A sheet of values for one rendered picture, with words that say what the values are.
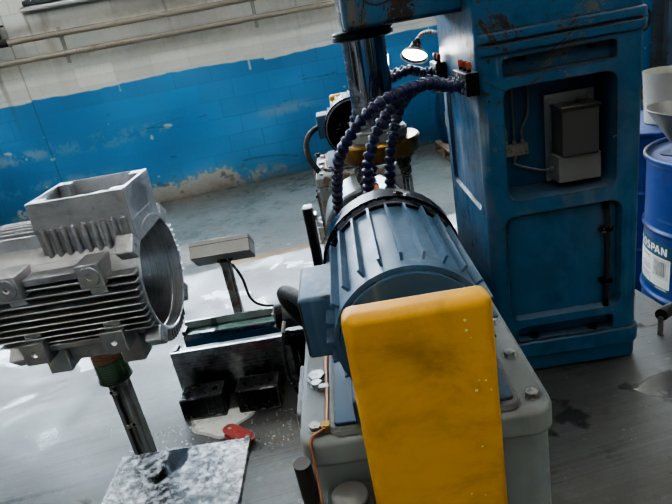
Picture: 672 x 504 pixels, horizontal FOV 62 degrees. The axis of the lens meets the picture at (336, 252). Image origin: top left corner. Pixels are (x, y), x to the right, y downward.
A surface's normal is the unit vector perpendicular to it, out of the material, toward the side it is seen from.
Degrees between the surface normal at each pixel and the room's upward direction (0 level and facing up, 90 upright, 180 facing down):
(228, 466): 0
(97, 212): 90
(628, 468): 0
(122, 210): 90
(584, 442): 0
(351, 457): 90
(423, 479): 90
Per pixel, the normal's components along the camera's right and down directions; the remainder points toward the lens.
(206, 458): -0.18, -0.91
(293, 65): 0.18, 0.35
